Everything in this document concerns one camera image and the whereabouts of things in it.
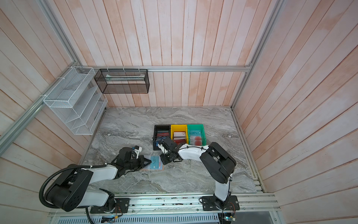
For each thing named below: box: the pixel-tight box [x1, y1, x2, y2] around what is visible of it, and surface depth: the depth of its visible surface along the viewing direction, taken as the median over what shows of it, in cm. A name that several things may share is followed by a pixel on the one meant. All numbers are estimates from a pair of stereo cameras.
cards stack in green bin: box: [189, 129, 203, 147], surface depth 102 cm
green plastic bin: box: [186, 124, 207, 146], surface depth 102 cm
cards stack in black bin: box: [157, 131, 170, 139], surface depth 103 cm
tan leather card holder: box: [141, 154, 165, 171], surface depth 87 cm
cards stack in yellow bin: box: [173, 131, 186, 146], surface depth 102 cm
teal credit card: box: [150, 155, 163, 170], surface depth 90 cm
